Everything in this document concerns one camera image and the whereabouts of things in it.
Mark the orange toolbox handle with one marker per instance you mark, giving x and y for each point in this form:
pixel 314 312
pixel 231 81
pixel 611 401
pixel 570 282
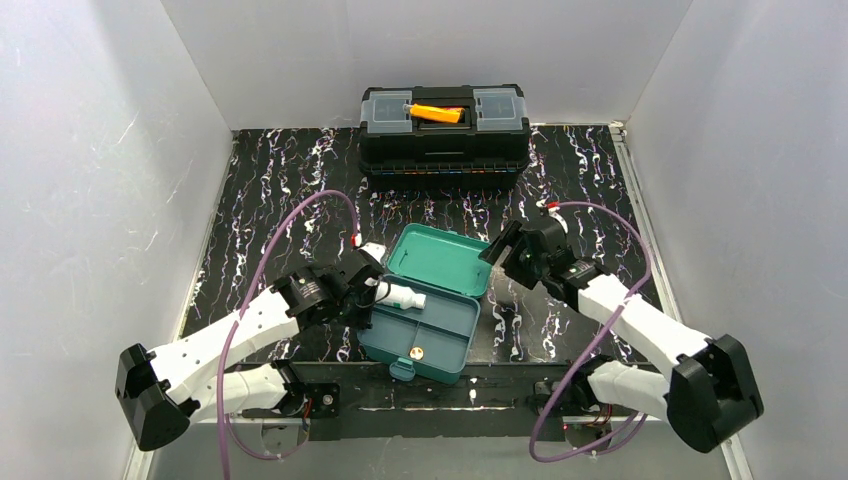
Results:
pixel 446 115

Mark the green medicine box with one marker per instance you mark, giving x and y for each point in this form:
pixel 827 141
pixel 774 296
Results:
pixel 431 260

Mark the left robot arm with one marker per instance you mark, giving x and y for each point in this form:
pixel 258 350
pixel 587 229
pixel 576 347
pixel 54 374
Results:
pixel 164 390

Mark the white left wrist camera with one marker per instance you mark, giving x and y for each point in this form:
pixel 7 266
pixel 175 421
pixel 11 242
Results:
pixel 376 250

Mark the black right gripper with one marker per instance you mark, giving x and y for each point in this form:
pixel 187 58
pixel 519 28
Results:
pixel 519 248

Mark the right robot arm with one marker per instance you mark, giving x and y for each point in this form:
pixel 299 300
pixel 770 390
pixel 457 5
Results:
pixel 704 388

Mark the white medicine bottle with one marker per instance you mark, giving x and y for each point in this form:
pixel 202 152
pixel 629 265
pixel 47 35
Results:
pixel 398 296

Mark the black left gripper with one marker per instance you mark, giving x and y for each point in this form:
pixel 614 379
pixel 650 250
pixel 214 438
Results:
pixel 365 282

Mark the aluminium rail frame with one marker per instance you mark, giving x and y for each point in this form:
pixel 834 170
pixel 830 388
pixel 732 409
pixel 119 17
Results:
pixel 294 197

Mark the black toolbox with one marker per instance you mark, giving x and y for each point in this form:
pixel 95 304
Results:
pixel 491 142

